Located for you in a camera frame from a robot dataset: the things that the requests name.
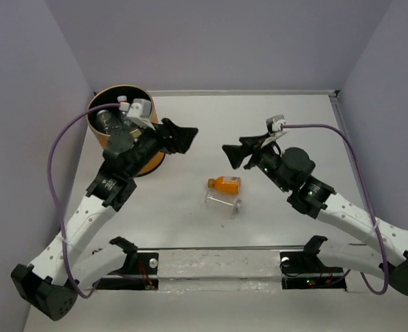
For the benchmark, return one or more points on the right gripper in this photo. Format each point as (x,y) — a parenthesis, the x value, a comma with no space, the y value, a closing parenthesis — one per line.
(236,153)

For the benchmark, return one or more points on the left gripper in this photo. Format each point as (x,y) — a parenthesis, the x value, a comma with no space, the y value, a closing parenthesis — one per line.
(175,136)

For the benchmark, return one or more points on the red cap clear bottle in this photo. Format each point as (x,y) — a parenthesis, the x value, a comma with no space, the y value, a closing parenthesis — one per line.
(123,104)

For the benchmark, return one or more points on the clear jar silver lid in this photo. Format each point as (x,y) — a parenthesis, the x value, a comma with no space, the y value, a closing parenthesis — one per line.
(108,123)

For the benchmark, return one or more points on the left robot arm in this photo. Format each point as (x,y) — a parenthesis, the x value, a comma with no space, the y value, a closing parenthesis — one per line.
(54,279)

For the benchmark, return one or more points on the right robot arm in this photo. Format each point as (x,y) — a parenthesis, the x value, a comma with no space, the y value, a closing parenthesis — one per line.
(290,170)

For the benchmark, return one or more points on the orange cylindrical bin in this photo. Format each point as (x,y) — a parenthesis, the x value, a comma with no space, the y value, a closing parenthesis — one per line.
(123,137)

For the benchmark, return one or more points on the orange juice bottle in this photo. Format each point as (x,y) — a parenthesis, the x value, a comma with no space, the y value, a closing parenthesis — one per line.
(225,184)

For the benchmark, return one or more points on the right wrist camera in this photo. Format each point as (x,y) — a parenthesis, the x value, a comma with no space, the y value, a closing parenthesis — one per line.
(275,124)

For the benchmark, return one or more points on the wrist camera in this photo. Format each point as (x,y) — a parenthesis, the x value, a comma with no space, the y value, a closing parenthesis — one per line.
(275,124)
(139,113)

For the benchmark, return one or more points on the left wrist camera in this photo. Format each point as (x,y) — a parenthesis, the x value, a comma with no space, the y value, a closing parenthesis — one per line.
(139,113)

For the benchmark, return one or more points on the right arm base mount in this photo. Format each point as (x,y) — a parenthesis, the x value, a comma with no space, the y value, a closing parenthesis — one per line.
(303,269)

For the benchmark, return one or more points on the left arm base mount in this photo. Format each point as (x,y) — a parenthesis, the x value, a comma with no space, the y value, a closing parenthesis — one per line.
(138,272)

